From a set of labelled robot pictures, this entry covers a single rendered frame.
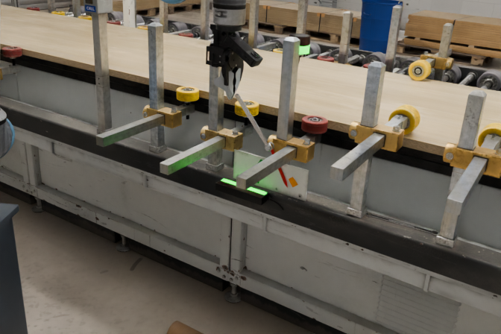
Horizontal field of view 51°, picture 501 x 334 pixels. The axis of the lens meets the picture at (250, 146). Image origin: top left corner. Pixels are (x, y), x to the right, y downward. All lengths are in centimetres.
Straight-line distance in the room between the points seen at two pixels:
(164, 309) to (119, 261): 41
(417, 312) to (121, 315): 113
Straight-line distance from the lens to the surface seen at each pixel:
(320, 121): 163
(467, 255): 146
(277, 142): 155
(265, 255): 209
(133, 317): 224
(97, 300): 234
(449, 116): 186
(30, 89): 272
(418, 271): 157
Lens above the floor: 142
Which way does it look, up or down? 22 degrees down
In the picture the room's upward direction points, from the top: 3 degrees clockwise
